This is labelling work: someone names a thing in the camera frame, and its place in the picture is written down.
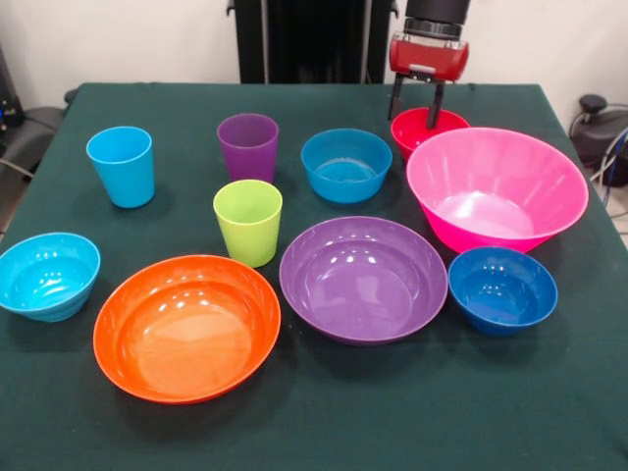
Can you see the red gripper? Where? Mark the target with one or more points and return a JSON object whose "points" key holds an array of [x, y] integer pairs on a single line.
{"points": [[427, 59]]}

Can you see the red small bowl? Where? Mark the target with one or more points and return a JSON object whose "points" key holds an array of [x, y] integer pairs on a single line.
{"points": [[409, 132]]}

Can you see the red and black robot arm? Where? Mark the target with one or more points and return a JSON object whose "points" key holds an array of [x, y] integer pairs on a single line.
{"points": [[436, 15]]}

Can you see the large pink bowl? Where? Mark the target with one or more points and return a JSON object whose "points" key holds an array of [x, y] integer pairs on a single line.
{"points": [[490, 169]]}

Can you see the blue straight-sided bowl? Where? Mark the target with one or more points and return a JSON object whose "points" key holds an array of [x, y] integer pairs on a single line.
{"points": [[343, 189]]}

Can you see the purple plastic cup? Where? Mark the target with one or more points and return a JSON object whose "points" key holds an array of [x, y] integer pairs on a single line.
{"points": [[247, 157]]}

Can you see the wide purple bowl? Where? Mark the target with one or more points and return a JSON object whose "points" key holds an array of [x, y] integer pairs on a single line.
{"points": [[363, 284]]}

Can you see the lime green plastic cup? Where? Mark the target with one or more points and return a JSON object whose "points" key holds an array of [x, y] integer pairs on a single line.
{"points": [[247, 230]]}

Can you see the dark blue small bowl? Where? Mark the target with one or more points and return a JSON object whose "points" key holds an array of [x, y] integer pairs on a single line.
{"points": [[500, 297]]}

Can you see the light blue plastic cup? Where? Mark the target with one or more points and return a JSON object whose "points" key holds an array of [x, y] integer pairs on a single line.
{"points": [[125, 172]]}

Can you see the dark green tablecloth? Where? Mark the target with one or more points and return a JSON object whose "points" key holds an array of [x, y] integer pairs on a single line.
{"points": [[343, 417]]}

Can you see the wide orange bowl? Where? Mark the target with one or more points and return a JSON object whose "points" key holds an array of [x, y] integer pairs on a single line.
{"points": [[186, 338]]}

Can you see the light blue small bowl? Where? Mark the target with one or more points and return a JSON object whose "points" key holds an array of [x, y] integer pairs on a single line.
{"points": [[49, 284]]}

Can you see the black equipment box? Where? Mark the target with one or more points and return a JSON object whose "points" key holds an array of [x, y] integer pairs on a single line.
{"points": [[7, 98]]}

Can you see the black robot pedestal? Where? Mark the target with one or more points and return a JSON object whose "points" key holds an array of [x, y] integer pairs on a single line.
{"points": [[304, 39]]}

